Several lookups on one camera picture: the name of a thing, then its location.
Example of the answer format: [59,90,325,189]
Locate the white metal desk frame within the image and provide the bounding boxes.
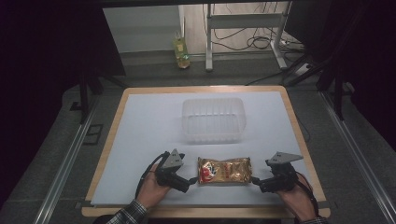
[205,1,293,73]

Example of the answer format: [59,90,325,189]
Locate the black floor cables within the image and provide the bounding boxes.
[202,2,307,87]

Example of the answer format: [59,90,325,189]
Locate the black tripod stand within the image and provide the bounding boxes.
[69,69,129,125]
[281,52,354,121]

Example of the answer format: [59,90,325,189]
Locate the yellow liquid bottle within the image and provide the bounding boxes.
[173,29,191,70]

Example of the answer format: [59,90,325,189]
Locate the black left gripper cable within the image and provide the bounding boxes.
[135,151,171,199]

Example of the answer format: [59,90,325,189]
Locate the clear plastic container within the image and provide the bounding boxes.
[181,97,248,146]

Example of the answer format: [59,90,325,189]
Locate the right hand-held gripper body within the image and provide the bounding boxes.
[259,151,304,193]

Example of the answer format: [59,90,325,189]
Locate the person's left hand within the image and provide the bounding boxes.
[135,172,172,210]

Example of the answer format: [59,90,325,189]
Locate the gold snack packet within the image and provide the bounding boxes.
[197,156,253,186]

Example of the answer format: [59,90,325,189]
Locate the person's right hand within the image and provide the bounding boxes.
[275,173,318,222]

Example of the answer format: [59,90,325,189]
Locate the wooden framed white board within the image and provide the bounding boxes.
[91,91,327,207]

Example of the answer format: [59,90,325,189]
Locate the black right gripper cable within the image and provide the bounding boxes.
[295,171,320,218]

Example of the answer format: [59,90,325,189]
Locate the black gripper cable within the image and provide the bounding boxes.
[295,171,320,218]
[135,151,171,199]

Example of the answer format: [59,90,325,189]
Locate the metal floor rail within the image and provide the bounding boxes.
[319,91,396,224]
[32,94,101,224]

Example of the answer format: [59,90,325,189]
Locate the white power strip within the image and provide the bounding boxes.
[279,38,305,53]

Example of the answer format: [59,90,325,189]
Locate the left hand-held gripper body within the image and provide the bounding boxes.
[155,148,191,193]

